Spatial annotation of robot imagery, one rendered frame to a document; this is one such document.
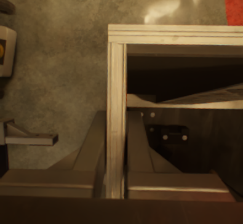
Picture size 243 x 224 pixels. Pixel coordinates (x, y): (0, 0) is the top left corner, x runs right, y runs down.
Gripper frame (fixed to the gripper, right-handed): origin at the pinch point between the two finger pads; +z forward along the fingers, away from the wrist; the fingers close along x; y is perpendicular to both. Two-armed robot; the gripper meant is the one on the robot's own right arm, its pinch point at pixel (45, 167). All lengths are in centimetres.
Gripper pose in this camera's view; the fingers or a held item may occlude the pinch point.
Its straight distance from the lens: 35.8
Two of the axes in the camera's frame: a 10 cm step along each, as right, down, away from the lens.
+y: -0.2, 1.3, -9.9
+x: 0.2, -9.9, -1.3
